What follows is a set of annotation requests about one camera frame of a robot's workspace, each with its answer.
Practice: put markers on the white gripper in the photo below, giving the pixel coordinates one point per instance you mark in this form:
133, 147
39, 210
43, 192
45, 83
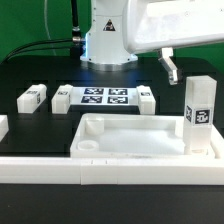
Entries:
149, 25

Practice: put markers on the white desk top tray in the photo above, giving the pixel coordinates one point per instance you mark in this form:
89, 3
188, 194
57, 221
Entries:
128, 136

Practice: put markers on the fiducial marker sheet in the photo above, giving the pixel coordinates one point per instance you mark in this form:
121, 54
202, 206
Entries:
104, 96

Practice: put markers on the white front fence bar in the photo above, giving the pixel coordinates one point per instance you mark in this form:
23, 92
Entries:
111, 171

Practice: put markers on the white fence bar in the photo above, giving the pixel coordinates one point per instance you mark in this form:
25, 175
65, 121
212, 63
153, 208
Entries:
3, 126
111, 171

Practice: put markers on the white left fence bar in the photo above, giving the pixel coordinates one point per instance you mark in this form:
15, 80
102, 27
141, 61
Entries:
3, 126

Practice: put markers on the black cable connector post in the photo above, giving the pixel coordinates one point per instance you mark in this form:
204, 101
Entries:
77, 48

